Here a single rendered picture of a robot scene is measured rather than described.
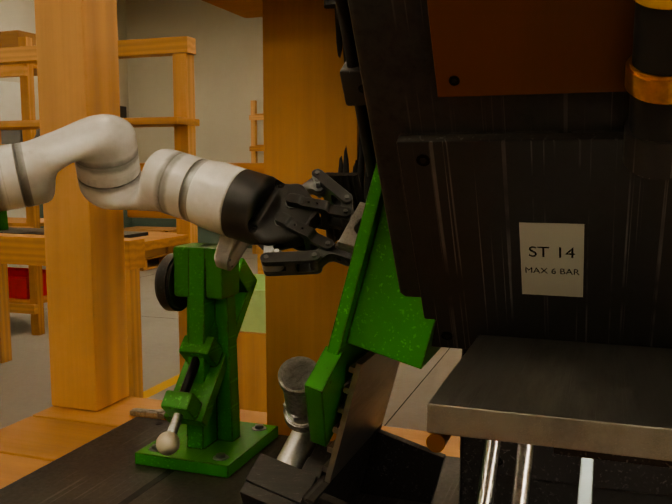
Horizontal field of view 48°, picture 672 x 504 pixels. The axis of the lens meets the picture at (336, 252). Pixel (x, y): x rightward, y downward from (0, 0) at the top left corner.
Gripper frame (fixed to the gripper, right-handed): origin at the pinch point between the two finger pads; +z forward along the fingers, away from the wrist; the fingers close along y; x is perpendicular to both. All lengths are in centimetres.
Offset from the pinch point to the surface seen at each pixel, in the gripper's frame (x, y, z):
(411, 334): -4.6, -10.7, 9.4
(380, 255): -8.6, -6.6, 5.0
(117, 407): 51, -11, -41
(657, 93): -31.8, -6.4, 21.7
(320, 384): -3.4, -17.3, 3.8
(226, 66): 695, 706, -557
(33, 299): 403, 135, -343
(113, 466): 28.4, -23.9, -24.5
